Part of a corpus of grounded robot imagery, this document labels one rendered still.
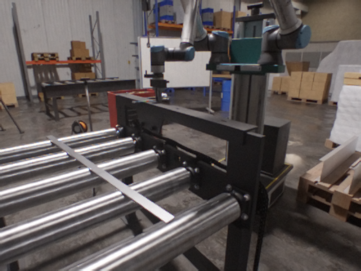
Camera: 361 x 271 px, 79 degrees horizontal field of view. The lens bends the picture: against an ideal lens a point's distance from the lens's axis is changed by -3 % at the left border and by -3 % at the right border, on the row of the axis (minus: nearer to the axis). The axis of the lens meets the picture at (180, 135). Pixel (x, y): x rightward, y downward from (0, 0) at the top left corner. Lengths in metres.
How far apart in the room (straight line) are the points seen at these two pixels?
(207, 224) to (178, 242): 0.12
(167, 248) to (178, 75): 5.45
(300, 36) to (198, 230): 1.36
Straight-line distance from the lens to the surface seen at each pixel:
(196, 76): 6.12
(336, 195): 2.58
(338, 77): 9.14
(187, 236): 0.79
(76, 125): 4.65
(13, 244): 0.91
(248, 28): 2.23
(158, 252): 0.74
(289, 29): 1.73
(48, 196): 1.17
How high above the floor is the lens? 1.42
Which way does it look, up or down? 18 degrees down
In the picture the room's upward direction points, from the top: straight up
